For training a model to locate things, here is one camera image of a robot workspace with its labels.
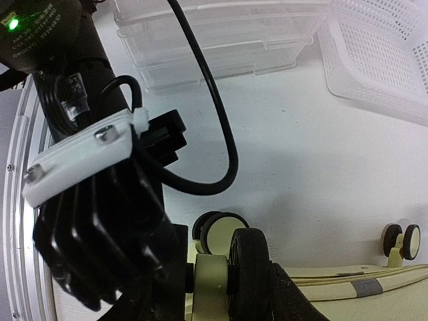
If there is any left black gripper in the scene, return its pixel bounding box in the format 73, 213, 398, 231
133, 109, 188, 235

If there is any white plastic drawer organizer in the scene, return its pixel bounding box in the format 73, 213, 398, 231
114, 1, 332, 92

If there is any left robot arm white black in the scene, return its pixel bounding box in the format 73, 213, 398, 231
1, 1, 185, 207

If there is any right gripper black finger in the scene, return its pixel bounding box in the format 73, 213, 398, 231
230, 228, 327, 320

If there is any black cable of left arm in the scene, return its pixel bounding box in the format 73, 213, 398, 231
100, 0, 240, 195

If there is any pale yellow hard-shell suitcase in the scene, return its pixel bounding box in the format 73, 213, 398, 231
185, 211, 427, 320

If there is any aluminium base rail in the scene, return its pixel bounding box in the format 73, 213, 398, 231
2, 84, 57, 320

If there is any white perforated plastic basket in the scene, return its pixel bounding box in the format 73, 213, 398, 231
318, 1, 427, 126

